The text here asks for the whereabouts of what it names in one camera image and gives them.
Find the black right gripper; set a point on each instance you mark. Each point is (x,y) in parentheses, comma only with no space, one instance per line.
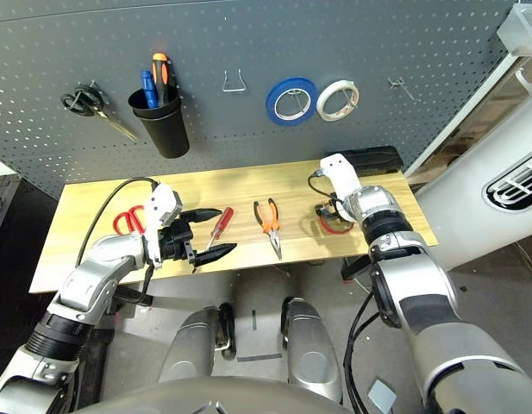
(338,211)

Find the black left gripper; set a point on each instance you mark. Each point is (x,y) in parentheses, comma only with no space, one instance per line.
(175,243)

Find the red tape roll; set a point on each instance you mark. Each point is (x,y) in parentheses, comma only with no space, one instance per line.
(334,230)

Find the orange black long-nose pliers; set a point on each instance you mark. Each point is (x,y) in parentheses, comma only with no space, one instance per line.
(271,226)

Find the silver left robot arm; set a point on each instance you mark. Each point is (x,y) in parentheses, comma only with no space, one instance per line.
(102,263)

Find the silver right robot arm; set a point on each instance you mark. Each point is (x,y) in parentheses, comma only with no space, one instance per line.
(421,280)

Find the dark grey pegboard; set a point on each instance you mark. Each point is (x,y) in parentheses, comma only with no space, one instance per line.
(291,43)

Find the black plastic tool case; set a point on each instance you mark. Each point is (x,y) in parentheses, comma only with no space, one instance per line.
(377,159)

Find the white tape roll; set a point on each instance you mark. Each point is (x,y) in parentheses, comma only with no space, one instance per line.
(321,108)

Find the black plastic cup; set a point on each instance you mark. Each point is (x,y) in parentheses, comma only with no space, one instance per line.
(166,133)

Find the blue tape roll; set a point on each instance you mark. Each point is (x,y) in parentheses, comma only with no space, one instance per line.
(272,110)

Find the silver robot left leg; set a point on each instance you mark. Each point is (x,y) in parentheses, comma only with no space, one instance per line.
(188,349)

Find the silver robot leg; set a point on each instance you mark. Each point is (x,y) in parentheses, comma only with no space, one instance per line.
(313,362)
(188,349)

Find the white rounded machine housing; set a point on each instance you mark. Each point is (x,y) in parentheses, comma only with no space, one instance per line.
(464,224)

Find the metal tape peg hook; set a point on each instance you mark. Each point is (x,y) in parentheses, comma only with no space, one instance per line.
(397,82)

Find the silver robot right leg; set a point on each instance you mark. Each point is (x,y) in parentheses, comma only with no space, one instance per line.
(313,362)

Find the grey robot torso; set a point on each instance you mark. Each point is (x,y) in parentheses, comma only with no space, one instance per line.
(205,399)

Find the grey square plate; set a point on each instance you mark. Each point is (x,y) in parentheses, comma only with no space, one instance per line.
(382,396)

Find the black cabinet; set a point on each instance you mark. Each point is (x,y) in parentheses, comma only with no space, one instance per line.
(0,207)

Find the translucent plastic bin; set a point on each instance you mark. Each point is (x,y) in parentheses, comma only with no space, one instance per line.
(520,30)

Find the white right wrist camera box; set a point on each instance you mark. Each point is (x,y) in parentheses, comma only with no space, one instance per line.
(341,177)

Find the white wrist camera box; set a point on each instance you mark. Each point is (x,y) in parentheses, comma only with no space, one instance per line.
(155,207)
(341,177)

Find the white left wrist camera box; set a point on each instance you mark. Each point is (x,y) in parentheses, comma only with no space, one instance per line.
(155,207)

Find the white metal rack frame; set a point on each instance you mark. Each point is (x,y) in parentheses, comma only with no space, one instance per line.
(464,113)

